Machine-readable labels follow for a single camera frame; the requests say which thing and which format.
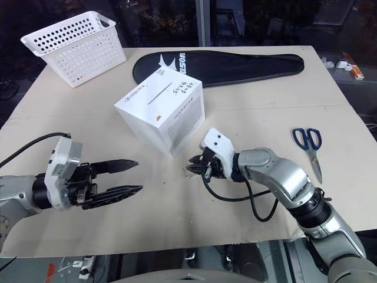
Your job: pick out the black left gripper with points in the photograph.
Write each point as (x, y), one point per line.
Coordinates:
(81, 182)

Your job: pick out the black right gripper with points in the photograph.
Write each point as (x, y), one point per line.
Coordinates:
(214, 166)

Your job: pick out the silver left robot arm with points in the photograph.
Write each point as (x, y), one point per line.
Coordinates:
(14, 191)

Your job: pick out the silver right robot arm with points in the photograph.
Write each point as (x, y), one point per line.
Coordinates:
(288, 182)

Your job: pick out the white box with slot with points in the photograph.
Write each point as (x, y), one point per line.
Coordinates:
(153, 118)

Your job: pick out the orange and white small box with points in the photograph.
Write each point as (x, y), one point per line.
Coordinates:
(357, 73)

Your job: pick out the black racket cover bag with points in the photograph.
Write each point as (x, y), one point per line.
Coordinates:
(235, 66)

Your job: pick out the white perforated plastic basket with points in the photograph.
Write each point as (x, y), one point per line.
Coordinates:
(85, 53)

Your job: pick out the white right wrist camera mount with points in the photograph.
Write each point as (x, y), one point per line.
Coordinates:
(219, 144)

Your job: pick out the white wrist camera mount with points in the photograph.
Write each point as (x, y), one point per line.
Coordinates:
(219, 144)
(60, 165)

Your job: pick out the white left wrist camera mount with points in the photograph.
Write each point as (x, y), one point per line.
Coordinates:
(60, 165)

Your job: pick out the grey metal post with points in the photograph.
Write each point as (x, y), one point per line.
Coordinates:
(204, 23)

